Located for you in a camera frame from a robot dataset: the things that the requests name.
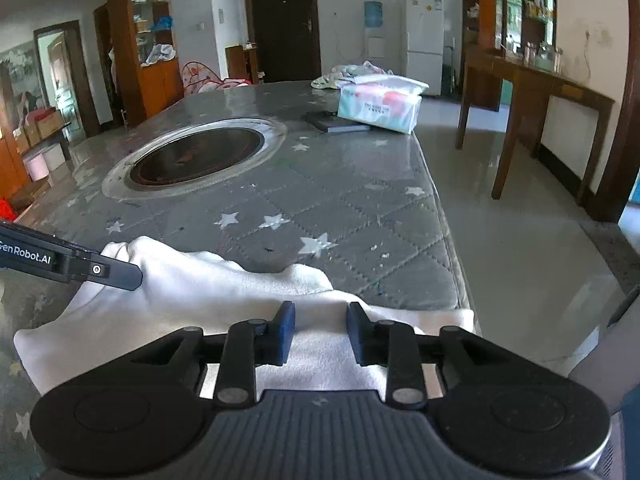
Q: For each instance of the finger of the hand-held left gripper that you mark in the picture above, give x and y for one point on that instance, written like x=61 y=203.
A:
x=117 y=275

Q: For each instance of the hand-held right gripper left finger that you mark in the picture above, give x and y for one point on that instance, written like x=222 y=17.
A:
x=286 y=332

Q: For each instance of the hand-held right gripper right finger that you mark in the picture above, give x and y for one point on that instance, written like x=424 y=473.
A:
x=356 y=337

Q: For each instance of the cream white garment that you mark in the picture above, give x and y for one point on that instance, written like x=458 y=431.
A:
x=200 y=285

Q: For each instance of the red plastic stool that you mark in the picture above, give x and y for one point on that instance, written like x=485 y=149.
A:
x=5 y=210

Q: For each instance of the pink plastic bucket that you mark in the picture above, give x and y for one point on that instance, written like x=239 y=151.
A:
x=36 y=169

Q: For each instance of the white storage box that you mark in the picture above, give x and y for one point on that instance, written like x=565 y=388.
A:
x=56 y=156

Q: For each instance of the cardboard box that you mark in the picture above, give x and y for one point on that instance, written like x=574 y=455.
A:
x=50 y=125

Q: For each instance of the grey star-print table cover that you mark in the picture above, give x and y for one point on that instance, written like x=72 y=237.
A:
x=350 y=200

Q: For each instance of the round built-in cooktop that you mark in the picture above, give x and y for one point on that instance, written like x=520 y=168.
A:
x=195 y=155

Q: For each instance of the panelled room door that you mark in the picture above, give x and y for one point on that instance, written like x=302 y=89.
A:
x=65 y=85

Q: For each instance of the tall wooden display cabinet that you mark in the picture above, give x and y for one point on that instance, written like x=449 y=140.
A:
x=160 y=85

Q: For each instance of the hanging coats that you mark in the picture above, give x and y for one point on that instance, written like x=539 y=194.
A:
x=115 y=80

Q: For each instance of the polka-dot play tent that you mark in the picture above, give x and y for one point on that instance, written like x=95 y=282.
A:
x=197 y=77

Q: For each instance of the flat black notebook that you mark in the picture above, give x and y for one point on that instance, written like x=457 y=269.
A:
x=335 y=122

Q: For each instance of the soft tissue pack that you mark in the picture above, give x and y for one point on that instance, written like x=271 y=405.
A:
x=375 y=107

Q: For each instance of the low wooden cabinet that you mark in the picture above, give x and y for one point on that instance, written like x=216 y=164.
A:
x=240 y=62

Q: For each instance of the crumpled printed plastic bag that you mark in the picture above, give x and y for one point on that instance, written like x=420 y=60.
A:
x=335 y=77

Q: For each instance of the white water dispenser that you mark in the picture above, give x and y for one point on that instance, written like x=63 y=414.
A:
x=376 y=47

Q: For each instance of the dark wooden door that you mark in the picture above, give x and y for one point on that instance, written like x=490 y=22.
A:
x=282 y=25

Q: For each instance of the white refrigerator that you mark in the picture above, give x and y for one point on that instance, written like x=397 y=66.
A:
x=424 y=45

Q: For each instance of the wooden console table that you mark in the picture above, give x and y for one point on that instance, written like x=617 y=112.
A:
x=540 y=82

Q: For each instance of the blue water bottle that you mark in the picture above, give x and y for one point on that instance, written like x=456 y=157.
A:
x=373 y=15

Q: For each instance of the glass jar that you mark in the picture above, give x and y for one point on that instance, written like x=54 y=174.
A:
x=531 y=55
x=550 y=59

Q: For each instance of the wooden glass shelf cabinet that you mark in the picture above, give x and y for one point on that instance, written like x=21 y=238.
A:
x=480 y=15

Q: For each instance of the flower wall painting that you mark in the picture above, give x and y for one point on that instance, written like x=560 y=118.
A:
x=20 y=80

